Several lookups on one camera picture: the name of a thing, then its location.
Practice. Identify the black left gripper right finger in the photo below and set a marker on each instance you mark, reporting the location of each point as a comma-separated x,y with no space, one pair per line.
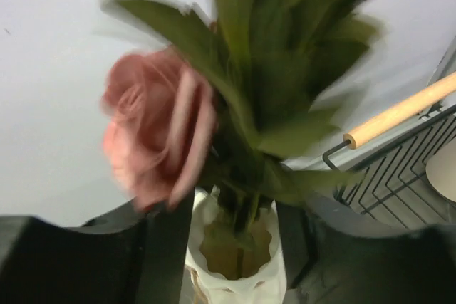
334,255

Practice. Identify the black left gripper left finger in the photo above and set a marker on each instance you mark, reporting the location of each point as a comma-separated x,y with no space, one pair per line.
119,257

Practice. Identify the mauve rose stem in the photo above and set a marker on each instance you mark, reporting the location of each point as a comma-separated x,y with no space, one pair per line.
229,101

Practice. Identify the white ribbed ceramic vase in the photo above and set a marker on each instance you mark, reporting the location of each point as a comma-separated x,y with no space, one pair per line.
224,270

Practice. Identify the beige upturned cup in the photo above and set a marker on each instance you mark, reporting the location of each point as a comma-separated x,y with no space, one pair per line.
440,171

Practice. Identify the black wire dish rack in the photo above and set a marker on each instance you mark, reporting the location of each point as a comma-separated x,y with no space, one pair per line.
390,183

